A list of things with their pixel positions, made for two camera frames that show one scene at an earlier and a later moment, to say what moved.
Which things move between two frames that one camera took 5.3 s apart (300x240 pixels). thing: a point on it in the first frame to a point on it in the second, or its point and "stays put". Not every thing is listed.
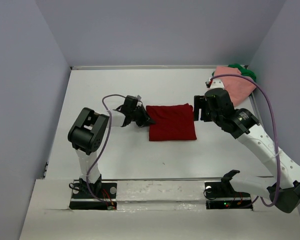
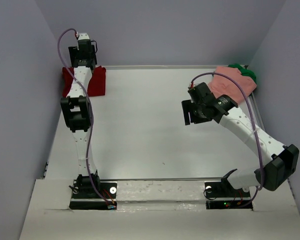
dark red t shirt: x=172 y=122 to x=97 y=85
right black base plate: x=221 y=195 stays put
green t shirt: x=244 y=72 stays put
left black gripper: x=145 y=118 to x=73 y=52
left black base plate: x=94 y=196 stays put
